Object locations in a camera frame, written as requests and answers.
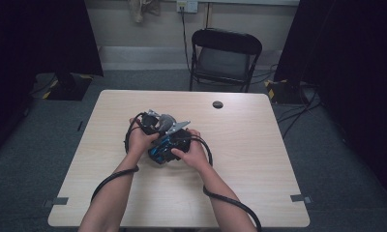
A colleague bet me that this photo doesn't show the grey tape marker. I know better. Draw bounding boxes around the grey tape marker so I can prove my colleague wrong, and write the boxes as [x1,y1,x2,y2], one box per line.
[43,196,70,208]
[289,193,312,204]

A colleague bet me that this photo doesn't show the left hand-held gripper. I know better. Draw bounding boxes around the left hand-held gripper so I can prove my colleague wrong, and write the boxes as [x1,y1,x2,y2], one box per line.
[139,109,163,135]

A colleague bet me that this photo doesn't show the black wall outlet cable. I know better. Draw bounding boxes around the black wall outlet cable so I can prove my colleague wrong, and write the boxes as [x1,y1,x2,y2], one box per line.
[180,8,194,74]

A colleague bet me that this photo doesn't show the black curtain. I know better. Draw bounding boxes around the black curtain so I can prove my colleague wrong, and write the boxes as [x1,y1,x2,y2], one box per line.
[0,0,104,98]
[273,0,387,197]

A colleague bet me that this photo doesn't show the black folding chair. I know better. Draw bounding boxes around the black folding chair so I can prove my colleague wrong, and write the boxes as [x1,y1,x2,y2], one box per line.
[190,28,263,94]

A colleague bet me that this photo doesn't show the right hand-held gripper black cable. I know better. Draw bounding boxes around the right hand-held gripper black cable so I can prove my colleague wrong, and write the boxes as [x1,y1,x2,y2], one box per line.
[188,134,263,232]

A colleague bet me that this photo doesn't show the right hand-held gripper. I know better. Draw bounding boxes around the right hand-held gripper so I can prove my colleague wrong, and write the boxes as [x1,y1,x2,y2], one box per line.
[164,120,193,153]

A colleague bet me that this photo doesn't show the person's right hand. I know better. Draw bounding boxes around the person's right hand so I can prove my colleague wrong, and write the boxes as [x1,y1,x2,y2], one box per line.
[171,129,212,172]

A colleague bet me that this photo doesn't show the white wall outlet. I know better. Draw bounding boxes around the white wall outlet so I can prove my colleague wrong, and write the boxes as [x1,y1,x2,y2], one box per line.
[176,0,199,14]

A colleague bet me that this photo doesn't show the left hand-held gripper black cable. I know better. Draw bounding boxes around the left hand-held gripper black cable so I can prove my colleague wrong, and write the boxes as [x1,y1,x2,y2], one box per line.
[90,111,145,203]

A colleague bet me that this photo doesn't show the person's left hand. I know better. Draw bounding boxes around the person's left hand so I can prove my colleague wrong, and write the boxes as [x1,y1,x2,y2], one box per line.
[129,117,161,159]

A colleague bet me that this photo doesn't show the black floor cables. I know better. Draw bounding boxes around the black floor cables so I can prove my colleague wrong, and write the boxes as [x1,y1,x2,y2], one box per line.
[276,91,324,140]

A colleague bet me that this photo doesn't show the beige hanging bag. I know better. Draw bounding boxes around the beige hanging bag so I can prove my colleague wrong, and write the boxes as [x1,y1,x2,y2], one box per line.
[127,0,162,23]

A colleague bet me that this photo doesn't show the black stand base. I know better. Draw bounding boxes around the black stand base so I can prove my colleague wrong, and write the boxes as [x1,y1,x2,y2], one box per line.
[264,78,310,104]
[45,72,94,102]

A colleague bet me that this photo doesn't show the hand-held gripper black cable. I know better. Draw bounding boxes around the hand-held gripper black cable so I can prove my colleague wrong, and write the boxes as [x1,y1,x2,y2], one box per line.
[90,111,145,203]
[188,134,263,232]

